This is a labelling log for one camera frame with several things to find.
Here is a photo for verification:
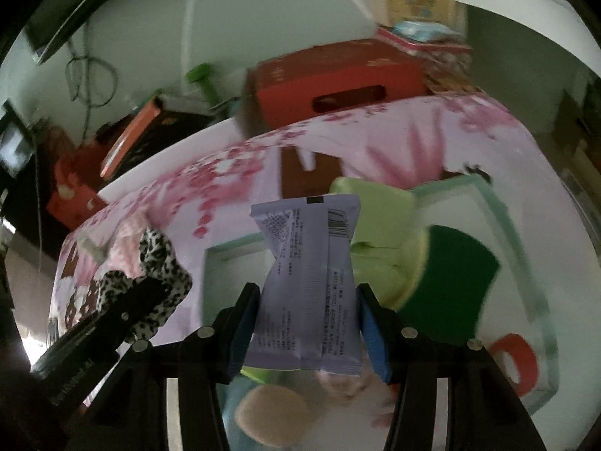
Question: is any small green tissue pack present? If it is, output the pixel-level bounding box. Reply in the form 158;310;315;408
77;235;107;265

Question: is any red tote bag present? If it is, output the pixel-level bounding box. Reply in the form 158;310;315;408
47;141;109;231

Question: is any pink white fuzzy cloth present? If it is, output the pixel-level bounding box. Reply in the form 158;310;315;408
101;211;150;279

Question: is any cartoon print bedsheet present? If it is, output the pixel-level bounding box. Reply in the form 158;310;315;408
50;95;600;450

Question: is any blue wet wipes pack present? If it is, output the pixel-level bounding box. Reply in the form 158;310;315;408
392;20;465;43

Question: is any black coffee machine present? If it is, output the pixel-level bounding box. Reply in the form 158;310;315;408
1;101;40;241

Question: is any black hanging cable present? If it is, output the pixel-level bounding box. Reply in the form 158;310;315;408
64;32;119;147

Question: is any green scouring sponge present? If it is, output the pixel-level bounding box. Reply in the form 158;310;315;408
398;225;500;345

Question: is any beige powder puff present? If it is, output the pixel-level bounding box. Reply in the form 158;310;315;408
234;384;314;448

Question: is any orange black box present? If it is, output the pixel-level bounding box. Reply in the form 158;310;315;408
100;94;214;184

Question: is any red tape roll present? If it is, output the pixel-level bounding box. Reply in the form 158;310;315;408
488;333;540;397

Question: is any red patterned tin box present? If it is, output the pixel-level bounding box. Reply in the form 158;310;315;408
375;27;479;95

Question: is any light green cloth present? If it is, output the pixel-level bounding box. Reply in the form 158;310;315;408
330;177;429;310

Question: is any leopard print scrunchie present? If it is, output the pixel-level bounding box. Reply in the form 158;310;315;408
98;228;193;344

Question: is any mint green tray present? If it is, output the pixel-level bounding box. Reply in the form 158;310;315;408
203;174;558;450

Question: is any white curved shelf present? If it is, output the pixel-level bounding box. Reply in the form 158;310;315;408
458;0;601;74

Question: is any red cardboard box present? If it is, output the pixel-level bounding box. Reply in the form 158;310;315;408
235;39;428;138

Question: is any blue face mask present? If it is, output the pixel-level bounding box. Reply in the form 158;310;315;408
222;375;264;451

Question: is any green dumbbell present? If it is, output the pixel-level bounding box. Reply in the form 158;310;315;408
186;63;227;116

